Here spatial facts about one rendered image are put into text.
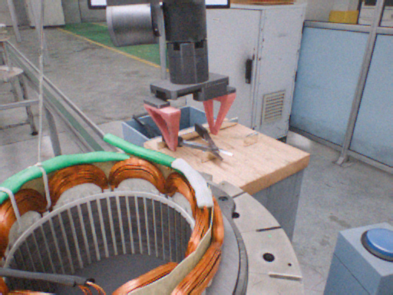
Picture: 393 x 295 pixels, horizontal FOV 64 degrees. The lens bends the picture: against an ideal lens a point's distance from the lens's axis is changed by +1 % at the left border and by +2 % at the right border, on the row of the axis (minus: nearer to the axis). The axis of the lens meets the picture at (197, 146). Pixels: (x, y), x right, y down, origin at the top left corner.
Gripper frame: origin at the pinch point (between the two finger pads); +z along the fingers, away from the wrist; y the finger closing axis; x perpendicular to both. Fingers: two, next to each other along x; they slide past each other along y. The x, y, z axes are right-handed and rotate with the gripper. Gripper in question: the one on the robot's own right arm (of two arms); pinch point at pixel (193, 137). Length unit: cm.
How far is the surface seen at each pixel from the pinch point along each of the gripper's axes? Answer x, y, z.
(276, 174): 11.8, -5.8, 4.2
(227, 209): 17.7, 9.3, -0.4
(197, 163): 3.3, 2.1, 2.6
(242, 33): -141, -154, 6
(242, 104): -140, -151, 61
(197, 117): -15.6, -12.6, 3.9
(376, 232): 25.8, -6.4, 6.3
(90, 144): -78, -6, 29
